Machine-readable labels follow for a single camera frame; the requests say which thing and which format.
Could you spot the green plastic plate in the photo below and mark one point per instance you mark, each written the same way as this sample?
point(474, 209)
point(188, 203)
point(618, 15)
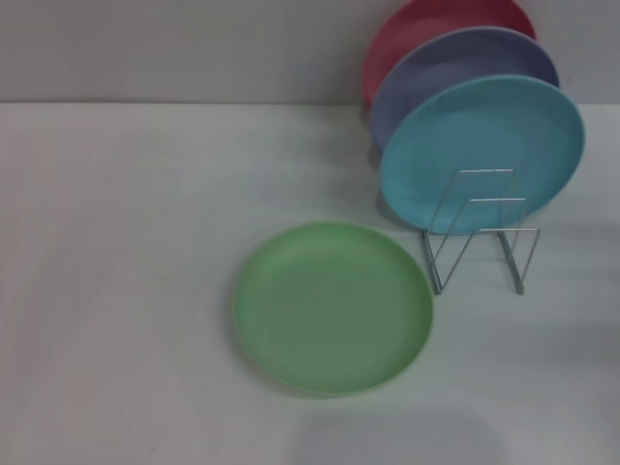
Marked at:
point(334, 310)

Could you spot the light blue plastic plate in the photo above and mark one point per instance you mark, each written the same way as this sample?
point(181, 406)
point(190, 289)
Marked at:
point(484, 135)

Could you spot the purple plastic plate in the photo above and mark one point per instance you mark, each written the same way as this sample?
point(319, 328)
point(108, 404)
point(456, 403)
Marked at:
point(436, 72)

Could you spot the pink plastic plate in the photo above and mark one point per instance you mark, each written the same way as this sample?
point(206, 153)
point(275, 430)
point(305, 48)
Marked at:
point(412, 34)

